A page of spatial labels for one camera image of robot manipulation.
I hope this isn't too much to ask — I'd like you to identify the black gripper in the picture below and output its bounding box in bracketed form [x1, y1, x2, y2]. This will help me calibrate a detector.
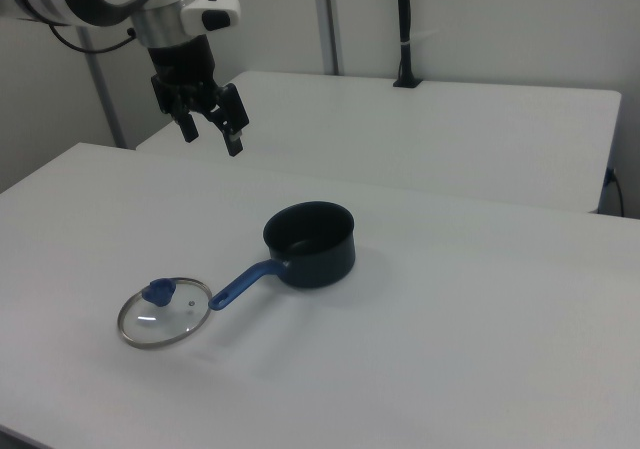
[147, 34, 251, 158]

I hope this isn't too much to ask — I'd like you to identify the glass lid with blue knob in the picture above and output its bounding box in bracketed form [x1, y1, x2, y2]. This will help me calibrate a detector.
[117, 276, 209, 349]

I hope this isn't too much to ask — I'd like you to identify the white adjacent table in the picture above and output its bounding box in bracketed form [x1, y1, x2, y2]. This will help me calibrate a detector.
[135, 71, 623, 214]

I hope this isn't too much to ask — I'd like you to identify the black pole with table clamp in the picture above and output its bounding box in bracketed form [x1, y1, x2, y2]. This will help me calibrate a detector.
[392, 0, 424, 89]

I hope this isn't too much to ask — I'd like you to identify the aluminium frame post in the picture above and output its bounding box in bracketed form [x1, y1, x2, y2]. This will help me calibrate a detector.
[81, 51, 127, 150]
[310, 0, 347, 76]

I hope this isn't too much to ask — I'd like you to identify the black cable on robot arm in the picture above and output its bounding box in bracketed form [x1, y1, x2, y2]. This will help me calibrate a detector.
[47, 22, 139, 55]

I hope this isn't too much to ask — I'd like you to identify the black saucepan with blue handle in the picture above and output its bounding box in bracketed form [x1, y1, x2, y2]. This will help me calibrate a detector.
[208, 200, 357, 312]

